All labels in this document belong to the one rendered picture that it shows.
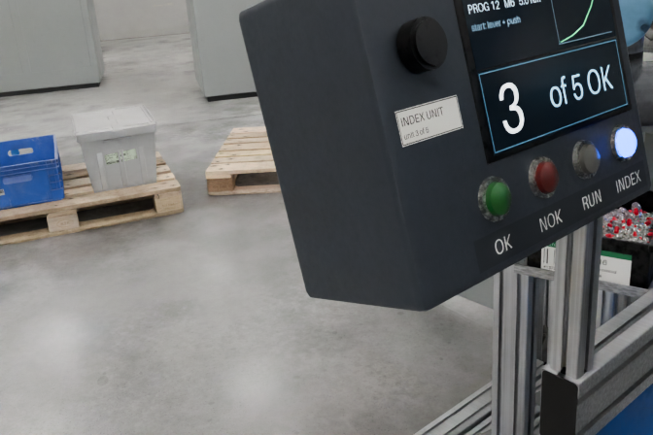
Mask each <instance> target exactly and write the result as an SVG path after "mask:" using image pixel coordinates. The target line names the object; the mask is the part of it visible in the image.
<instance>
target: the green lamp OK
mask: <svg viewBox="0 0 653 435"><path fill-rule="evenodd" d="M478 204H479V208H480V211H481V213H482V215H483V216H484V218H485V219H487V220H489V221H499V220H502V219H504V218H505V217H506V216H507V214H508V212H509V210H510V206H511V192H510V189H509V187H508V185H507V183H506V182H505V180H504V179H502V178H500V177H494V176H491V177H488V178H486V179H485V180H484V181H483V182H482V184H481V185H480V188H479V192H478Z"/></svg>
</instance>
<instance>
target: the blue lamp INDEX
mask: <svg viewBox="0 0 653 435"><path fill-rule="evenodd" d="M611 148H612V151H613V154H614V156H615V158H616V159H617V160H619V161H621V162H624V161H628V160H630V159H631V158H632V156H633V154H634V152H635V150H636V136H635V134H634V133H633V131H632V130H631V129H630V128H629V126H627V125H625V124H618V125H616V126H615V127H614V129H613V131H612V134H611Z"/></svg>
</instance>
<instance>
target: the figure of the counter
mask: <svg viewBox="0 0 653 435"><path fill-rule="evenodd" d="M477 77H478V82H479V86H480V90H481V95H482V100H483V105H484V110H485V115H486V119H487V123H488V128H489V133H490V138H491V143H492V148H493V152H494V156H496V155H498V154H501V153H504V152H506V151H511V150H513V149H516V148H519V147H521V146H523V145H526V144H528V143H531V142H534V141H536V140H539V139H542V134H541V129H540V124H539V119H538V114H537V109H536V105H535V100H534V95H533V85H532V80H531V75H530V70H529V65H528V60H523V61H519V62H515V63H511V64H507V65H503V66H499V67H496V68H492V69H488V70H484V71H480V72H477Z"/></svg>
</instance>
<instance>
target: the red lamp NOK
mask: <svg viewBox="0 0 653 435"><path fill-rule="evenodd" d="M529 183H530V187H531V190H532V192H533V194H534V195H535V196H536V197H537V198H539V199H545V198H549V197H551V196H552V195H553V194H554V193H555V191H556V188H557V186H558V183H559V173H558V170H557V168H556V166H555V164H554V163H553V161H552V160H551V159H550V158H548V157H544V156H539V157H537V158H535V159H534V160H533V162H532V164H531V166H530V170H529Z"/></svg>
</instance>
